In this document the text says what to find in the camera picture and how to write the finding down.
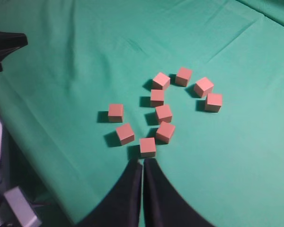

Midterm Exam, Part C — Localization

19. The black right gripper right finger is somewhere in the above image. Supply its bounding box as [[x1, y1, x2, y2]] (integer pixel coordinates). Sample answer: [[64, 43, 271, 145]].
[[143, 158, 213, 227]]

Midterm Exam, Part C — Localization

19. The white and grey equipment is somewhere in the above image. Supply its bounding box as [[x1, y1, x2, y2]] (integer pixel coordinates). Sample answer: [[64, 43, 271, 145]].
[[0, 121, 42, 227]]

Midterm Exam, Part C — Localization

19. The pink cube column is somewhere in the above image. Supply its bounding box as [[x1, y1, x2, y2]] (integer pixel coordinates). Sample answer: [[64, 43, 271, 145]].
[[150, 89, 164, 107], [194, 77, 214, 97], [204, 93, 222, 113], [116, 123, 135, 146], [175, 67, 193, 87], [155, 122, 176, 144], [140, 137, 156, 158], [152, 72, 170, 90], [108, 104, 124, 122]]

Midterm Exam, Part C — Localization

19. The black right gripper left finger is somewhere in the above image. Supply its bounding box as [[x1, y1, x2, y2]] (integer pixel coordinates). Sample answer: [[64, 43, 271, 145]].
[[78, 159, 142, 227]]

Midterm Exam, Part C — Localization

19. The pink cube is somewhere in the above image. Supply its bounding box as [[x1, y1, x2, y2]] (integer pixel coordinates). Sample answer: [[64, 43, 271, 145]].
[[155, 105, 173, 124]]

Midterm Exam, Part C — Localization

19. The green cloth backdrop and cover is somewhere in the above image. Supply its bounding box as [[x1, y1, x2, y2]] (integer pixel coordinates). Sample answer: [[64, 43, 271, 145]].
[[0, 0, 284, 227]]

